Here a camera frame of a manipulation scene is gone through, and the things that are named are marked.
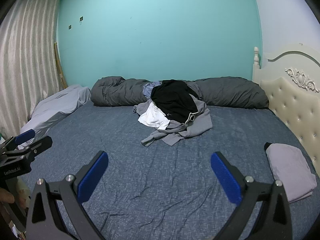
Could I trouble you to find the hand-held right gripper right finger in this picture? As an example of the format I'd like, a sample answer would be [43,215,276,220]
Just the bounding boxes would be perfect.
[210,151,293,240]

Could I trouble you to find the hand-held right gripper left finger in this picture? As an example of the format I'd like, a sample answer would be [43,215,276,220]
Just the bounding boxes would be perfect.
[25,150,109,240]

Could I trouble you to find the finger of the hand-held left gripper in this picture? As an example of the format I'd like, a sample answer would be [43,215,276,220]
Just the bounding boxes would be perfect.
[15,136,53,159]
[5,129,35,148]

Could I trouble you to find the black drawstring pants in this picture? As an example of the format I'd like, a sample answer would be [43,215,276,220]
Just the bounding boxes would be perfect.
[150,79,199,125]

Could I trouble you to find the person's left hand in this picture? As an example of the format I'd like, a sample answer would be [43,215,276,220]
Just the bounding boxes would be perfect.
[0,187,16,203]

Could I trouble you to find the light lilac blanket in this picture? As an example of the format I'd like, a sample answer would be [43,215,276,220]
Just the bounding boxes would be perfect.
[20,85,92,145]

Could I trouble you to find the grey sweatshirt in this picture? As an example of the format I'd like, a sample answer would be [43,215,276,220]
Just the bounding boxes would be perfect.
[132,97,213,147]

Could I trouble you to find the bed with blue sheet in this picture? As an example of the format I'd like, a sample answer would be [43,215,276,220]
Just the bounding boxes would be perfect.
[19,102,317,240]

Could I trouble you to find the folded lilac garment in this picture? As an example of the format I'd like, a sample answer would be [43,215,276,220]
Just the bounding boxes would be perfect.
[265,143,317,204]

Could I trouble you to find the striped beige curtain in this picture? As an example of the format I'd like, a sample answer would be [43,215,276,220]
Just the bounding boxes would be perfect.
[0,0,63,140]

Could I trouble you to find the white t-shirt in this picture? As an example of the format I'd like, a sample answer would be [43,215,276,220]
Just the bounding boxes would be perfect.
[138,104,171,130]

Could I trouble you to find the dark grey duvet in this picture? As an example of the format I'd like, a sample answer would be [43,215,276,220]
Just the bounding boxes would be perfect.
[90,76,269,109]

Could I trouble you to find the cream tufted headboard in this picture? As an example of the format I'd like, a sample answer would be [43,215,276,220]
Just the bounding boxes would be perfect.
[252,42,320,170]

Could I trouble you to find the blue lilac garment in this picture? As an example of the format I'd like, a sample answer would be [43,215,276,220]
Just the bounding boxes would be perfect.
[143,81,162,98]

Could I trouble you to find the wooden frame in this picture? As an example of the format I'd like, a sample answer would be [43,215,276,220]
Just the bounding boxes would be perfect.
[54,42,68,90]

